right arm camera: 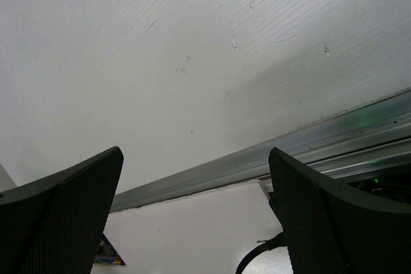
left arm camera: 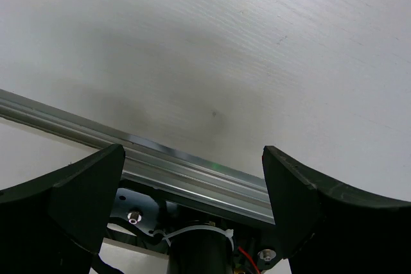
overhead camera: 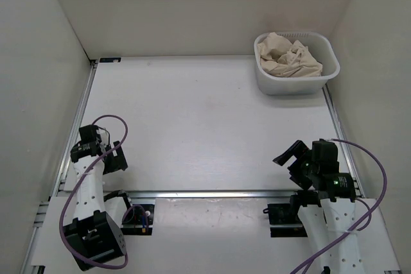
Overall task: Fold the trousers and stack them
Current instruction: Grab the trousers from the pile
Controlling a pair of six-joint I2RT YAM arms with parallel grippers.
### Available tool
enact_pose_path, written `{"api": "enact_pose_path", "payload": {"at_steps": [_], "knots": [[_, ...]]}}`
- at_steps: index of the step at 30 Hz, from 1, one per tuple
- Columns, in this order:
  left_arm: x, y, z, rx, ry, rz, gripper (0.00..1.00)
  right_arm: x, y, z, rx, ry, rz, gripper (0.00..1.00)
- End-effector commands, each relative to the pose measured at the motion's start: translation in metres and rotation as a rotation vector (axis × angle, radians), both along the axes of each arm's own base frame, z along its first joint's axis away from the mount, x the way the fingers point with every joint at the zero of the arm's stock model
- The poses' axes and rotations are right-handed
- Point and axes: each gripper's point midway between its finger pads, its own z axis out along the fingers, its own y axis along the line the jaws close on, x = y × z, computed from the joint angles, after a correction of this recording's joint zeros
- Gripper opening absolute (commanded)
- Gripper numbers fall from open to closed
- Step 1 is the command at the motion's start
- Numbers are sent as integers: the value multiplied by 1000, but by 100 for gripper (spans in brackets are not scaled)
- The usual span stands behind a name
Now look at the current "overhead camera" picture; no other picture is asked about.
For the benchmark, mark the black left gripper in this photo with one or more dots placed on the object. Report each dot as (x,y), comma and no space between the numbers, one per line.
(117,162)

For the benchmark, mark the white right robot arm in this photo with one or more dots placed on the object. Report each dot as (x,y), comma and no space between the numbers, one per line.
(324,204)

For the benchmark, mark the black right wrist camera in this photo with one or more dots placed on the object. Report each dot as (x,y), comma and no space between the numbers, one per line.
(324,155)

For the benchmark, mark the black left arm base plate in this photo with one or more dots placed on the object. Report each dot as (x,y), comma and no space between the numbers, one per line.
(135,223)

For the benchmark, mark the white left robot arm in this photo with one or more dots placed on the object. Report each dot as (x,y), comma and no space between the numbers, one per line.
(90,223)

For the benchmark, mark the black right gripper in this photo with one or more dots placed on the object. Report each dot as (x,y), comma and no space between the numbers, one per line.
(300,151)

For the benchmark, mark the beige trousers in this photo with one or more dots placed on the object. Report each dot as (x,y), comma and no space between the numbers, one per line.
(282,59)

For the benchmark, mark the white plastic basket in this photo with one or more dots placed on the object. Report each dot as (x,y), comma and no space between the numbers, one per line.
(319,47)

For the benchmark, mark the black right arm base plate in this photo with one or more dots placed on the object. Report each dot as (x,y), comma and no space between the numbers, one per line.
(283,222)

